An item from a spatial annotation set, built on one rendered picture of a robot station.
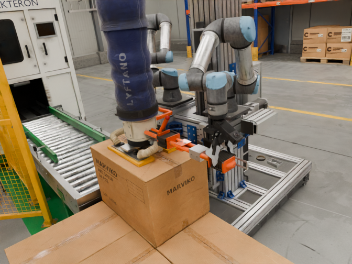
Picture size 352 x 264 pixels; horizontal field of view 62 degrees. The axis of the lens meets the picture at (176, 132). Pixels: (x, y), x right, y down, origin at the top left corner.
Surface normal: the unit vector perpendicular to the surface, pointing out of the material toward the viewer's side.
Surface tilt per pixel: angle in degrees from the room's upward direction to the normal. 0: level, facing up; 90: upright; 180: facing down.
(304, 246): 0
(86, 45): 90
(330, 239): 0
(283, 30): 90
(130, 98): 73
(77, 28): 90
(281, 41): 90
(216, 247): 0
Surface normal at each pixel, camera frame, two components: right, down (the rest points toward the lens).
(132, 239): -0.10, -0.92
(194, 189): 0.65, 0.24
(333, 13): -0.70, 0.33
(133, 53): 0.36, 0.12
